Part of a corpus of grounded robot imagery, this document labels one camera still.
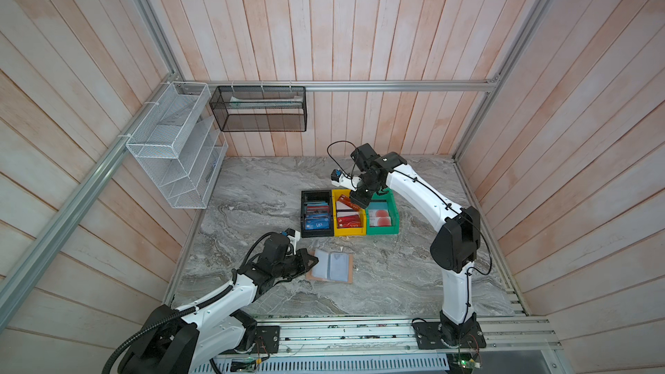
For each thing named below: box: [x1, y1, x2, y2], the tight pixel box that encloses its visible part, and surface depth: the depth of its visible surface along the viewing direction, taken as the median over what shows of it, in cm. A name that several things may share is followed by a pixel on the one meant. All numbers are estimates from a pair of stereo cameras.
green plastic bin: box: [365, 187, 401, 236], surface depth 100 cm
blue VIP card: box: [304, 218, 330, 230], surface depth 97 cm
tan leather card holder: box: [305, 247, 355, 284], surface depth 88 cm
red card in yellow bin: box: [336, 214, 362, 229], surface depth 99 cm
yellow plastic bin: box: [331, 189, 367, 237], surface depth 98 cm
